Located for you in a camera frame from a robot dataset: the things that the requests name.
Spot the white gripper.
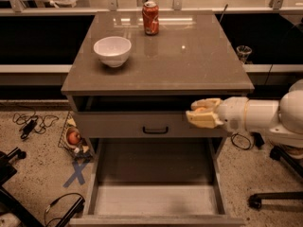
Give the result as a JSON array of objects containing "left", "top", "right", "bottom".
[{"left": 186, "top": 96, "right": 248, "bottom": 132}]

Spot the orange fruit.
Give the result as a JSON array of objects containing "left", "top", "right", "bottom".
[{"left": 194, "top": 107, "right": 206, "bottom": 113}]

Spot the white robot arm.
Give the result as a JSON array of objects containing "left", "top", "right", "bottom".
[{"left": 186, "top": 79, "right": 303, "bottom": 159}]

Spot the grey drawer cabinet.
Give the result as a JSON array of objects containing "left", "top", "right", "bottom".
[{"left": 61, "top": 10, "right": 256, "bottom": 159}]

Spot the open grey lower drawer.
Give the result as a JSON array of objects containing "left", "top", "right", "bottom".
[{"left": 70, "top": 138, "right": 244, "bottom": 227}]

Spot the closed grey upper drawer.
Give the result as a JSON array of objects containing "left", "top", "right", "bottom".
[{"left": 73, "top": 112, "right": 230, "bottom": 138}]

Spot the black stand leg right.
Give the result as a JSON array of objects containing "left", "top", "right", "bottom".
[{"left": 252, "top": 132, "right": 265, "bottom": 148}]

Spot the clear glass cup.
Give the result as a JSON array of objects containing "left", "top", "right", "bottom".
[{"left": 236, "top": 45, "right": 252, "bottom": 63}]

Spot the black chair base right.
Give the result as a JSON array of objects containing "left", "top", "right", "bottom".
[{"left": 247, "top": 146, "right": 303, "bottom": 210}]

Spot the white ceramic bowl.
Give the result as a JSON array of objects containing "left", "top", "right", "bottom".
[{"left": 93, "top": 36, "right": 132, "bottom": 68}]

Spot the red soda can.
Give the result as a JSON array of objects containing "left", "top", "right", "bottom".
[{"left": 142, "top": 1, "right": 159, "bottom": 35}]

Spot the red apple in basket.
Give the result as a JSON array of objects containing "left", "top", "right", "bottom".
[{"left": 67, "top": 131, "right": 80, "bottom": 145}]

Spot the blue tape cross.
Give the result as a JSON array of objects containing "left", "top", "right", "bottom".
[{"left": 63, "top": 160, "right": 90, "bottom": 188}]

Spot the black stand lower left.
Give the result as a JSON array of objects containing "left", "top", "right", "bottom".
[{"left": 0, "top": 148, "right": 85, "bottom": 227}]

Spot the black coiled cable right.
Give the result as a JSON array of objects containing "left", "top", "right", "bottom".
[{"left": 230, "top": 131, "right": 255, "bottom": 151}]

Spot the black drawer handle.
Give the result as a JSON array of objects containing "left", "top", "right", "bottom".
[{"left": 142, "top": 127, "right": 169, "bottom": 134}]

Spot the black cable lower left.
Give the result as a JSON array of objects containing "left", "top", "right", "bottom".
[{"left": 43, "top": 192, "right": 86, "bottom": 227}]

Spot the black power adapter with cable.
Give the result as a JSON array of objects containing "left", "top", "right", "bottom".
[{"left": 12, "top": 106, "right": 59, "bottom": 140}]

